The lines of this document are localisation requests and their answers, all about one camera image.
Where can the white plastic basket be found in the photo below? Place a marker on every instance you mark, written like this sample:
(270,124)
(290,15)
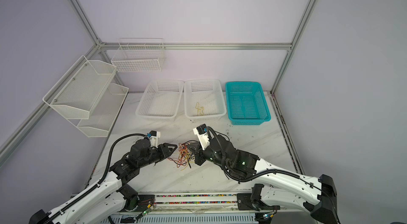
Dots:
(161,100)
(204,100)

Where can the aluminium frame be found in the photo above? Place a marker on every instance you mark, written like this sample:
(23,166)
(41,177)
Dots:
(16,139)

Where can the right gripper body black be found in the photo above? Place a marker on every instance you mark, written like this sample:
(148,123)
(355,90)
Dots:
(203,155)

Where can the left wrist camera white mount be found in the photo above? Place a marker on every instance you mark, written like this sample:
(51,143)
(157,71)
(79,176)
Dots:
(153,137)

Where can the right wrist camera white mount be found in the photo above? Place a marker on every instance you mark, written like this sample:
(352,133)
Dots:
(202,134)

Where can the white wire wall basket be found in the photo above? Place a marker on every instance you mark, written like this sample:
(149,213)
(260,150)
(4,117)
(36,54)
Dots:
(139,55)

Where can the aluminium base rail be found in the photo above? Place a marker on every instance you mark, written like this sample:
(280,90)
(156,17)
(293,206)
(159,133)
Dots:
(186,208)

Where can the teal plastic basket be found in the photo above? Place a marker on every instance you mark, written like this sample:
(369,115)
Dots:
(246,103)

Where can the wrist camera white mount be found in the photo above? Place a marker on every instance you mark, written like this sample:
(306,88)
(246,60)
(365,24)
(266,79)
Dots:
(202,134)
(153,137)

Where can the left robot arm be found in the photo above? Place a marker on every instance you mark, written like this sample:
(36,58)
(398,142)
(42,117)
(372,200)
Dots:
(112,191)

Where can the middle white plastic basket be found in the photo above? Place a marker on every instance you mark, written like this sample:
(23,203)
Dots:
(204,100)

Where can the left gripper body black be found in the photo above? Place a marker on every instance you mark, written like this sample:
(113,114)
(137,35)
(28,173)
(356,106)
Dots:
(156,155)

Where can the left white plastic basket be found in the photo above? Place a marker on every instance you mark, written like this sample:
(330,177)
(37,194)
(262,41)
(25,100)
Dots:
(161,100)

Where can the white mesh two-tier shelf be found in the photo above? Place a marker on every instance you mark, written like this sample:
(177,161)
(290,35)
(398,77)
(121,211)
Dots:
(88,97)

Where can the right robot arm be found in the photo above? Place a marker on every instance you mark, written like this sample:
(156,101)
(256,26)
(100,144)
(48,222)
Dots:
(318,195)

